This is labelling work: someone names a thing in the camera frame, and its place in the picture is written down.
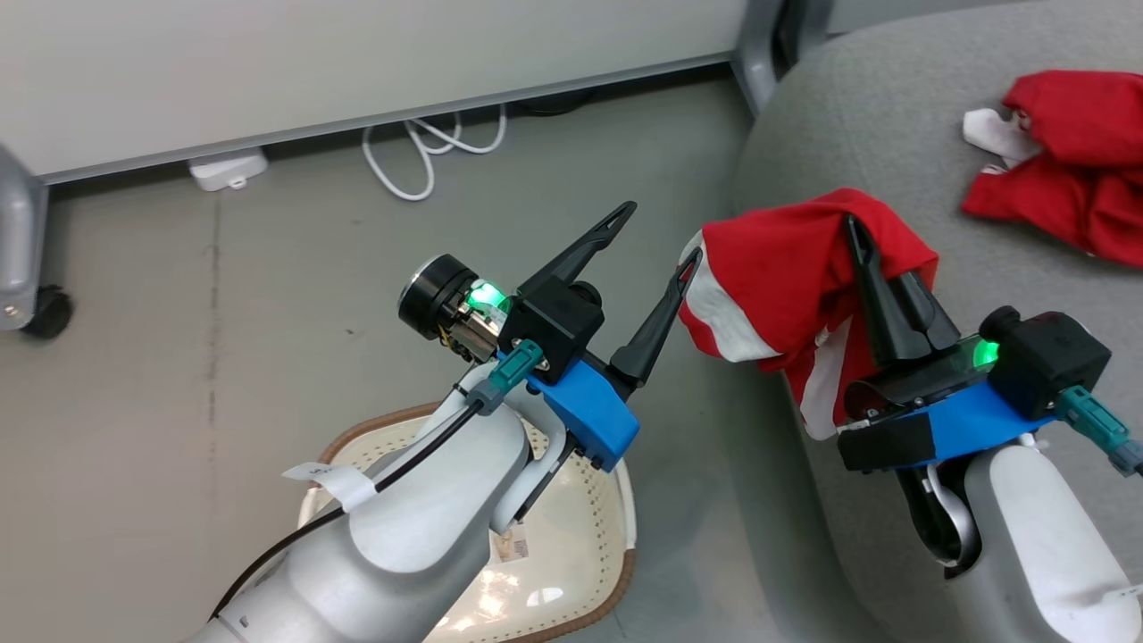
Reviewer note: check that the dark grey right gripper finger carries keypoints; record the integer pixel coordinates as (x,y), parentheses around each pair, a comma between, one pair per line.
(884,313)
(933,321)

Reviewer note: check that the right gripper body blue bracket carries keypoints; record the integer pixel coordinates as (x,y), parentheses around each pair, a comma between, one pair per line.
(973,424)

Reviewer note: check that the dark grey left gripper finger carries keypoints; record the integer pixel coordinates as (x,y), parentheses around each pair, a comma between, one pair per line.
(580,254)
(656,330)

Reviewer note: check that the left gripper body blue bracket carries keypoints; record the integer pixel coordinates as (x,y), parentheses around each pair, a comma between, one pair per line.
(585,413)

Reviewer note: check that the red jersey with number 23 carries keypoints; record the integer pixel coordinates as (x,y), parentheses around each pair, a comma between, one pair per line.
(777,268)

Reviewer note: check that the red garment with white trim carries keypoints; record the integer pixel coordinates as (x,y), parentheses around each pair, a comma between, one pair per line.
(1080,161)

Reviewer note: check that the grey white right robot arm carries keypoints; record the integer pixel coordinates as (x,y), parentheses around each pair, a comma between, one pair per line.
(1045,554)

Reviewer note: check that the white plastic laundry basket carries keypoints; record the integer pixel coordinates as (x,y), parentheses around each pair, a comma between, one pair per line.
(571,554)

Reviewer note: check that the small paper tag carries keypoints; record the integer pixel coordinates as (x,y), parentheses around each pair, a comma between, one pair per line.
(509,546)

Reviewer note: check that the grey fabric sofa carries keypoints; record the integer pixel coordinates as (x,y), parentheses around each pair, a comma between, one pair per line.
(893,116)

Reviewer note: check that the grey metal partition leg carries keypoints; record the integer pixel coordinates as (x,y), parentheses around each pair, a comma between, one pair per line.
(16,241)
(759,45)

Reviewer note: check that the white partition panel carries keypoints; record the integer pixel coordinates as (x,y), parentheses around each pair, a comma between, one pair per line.
(357,62)

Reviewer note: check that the white power adapter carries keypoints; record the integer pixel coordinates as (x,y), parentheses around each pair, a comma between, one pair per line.
(228,170)

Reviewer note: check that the black caster wheel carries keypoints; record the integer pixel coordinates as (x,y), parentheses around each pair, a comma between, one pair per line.
(49,313)

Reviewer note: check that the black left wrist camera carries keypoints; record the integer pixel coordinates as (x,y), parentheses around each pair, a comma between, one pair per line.
(558,323)

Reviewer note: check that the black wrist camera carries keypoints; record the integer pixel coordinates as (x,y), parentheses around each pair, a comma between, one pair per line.
(1045,362)
(558,323)

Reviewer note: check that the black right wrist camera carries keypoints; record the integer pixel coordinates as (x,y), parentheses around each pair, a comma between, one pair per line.
(1045,362)

